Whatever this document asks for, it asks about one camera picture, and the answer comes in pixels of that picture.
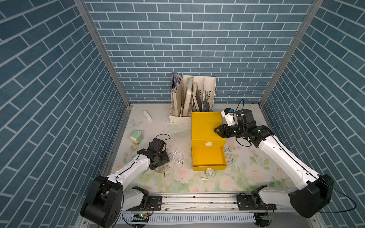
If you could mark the yellow drawer cabinet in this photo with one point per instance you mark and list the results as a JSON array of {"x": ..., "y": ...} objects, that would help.
[{"x": 202, "y": 128}]

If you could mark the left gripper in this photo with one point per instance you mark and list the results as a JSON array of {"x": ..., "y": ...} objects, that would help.
[{"x": 161, "y": 152}]

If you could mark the white file organizer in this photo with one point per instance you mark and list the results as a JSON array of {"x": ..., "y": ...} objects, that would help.
[{"x": 190, "y": 94}]

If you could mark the mint green small box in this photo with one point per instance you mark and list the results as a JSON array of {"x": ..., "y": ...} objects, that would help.
[{"x": 136, "y": 137}]

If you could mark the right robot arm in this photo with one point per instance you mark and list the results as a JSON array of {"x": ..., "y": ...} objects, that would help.
[{"x": 312, "y": 191}]

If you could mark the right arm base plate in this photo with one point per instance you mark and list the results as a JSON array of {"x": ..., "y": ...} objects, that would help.
[{"x": 253, "y": 202}]

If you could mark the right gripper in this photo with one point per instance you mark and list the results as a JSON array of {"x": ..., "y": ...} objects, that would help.
[{"x": 223, "y": 128}]

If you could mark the aluminium rail frame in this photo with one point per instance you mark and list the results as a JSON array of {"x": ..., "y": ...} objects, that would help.
[{"x": 210, "y": 208}]

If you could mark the white earphones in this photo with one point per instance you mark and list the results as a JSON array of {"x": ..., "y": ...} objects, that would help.
[
  {"x": 229, "y": 156},
  {"x": 208, "y": 175},
  {"x": 178, "y": 157}
]

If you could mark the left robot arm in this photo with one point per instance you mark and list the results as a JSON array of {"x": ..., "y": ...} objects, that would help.
[{"x": 106, "y": 199}]

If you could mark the yellow drawer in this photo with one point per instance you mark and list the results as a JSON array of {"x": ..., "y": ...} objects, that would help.
[{"x": 208, "y": 157}]

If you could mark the white rectangular small device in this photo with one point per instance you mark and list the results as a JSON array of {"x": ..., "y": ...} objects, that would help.
[{"x": 146, "y": 114}]

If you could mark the pink earphones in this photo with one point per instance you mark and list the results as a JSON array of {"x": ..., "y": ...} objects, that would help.
[{"x": 163, "y": 169}]

